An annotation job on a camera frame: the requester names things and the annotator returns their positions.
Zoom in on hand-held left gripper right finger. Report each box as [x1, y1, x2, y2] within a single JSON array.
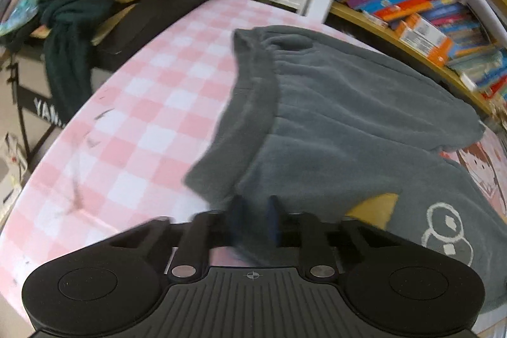
[[266, 195, 397, 281]]

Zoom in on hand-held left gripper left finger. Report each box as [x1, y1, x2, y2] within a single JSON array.
[[107, 195, 248, 281]]

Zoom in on grey fleece garment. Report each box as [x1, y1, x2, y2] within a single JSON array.
[[184, 25, 507, 317]]

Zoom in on pink checked table mat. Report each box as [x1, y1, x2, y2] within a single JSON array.
[[0, 0, 507, 323]]

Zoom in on black stand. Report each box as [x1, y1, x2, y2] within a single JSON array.
[[8, 53, 66, 164]]

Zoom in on dark brown bag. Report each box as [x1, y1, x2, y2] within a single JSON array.
[[91, 0, 226, 73]]

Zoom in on small white red box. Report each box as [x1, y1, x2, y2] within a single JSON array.
[[362, 11, 391, 29]]

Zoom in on dark green cloth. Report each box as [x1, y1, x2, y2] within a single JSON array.
[[37, 0, 115, 117]]

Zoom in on orange white box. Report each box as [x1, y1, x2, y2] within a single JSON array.
[[396, 13, 454, 67]]

